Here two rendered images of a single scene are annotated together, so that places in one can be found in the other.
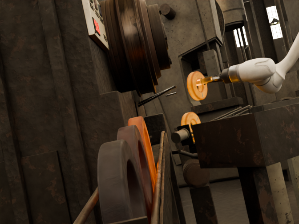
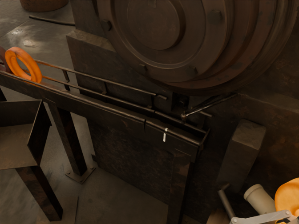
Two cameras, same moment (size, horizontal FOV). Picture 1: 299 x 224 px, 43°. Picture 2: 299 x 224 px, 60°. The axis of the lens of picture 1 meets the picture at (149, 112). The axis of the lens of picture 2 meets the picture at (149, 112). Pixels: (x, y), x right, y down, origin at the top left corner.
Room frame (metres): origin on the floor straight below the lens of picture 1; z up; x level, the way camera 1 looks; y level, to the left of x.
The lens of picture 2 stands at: (1.83, -0.56, 1.34)
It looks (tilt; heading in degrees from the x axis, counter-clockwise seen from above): 45 degrees down; 117
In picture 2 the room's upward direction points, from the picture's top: straight up
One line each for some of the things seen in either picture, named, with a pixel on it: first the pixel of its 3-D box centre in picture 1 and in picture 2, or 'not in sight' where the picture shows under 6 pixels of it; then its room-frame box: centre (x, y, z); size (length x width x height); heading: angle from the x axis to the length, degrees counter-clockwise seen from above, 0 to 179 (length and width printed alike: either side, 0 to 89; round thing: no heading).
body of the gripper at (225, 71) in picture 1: (223, 77); not in sight; (1.90, -0.40, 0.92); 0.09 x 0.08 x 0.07; 52
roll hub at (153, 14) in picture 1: (159, 37); (159, 17); (1.62, -0.11, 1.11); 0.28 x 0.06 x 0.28; 176
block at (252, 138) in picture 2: (157, 138); (239, 157); (1.86, -0.01, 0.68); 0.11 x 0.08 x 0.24; 86
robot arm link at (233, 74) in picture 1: (236, 74); not in sight; (1.85, -0.46, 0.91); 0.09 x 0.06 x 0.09; 142
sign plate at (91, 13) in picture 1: (95, 18); not in sight; (1.29, 0.12, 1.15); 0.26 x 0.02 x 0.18; 176
